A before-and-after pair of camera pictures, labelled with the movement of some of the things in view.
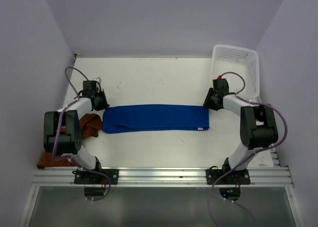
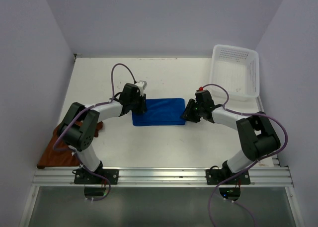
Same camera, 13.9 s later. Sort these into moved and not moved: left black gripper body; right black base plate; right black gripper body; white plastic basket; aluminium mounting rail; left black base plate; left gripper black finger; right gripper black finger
Moved: right gripper black finger; left gripper black finger; right black gripper body; left black gripper body
Not moved: left black base plate; right black base plate; aluminium mounting rail; white plastic basket
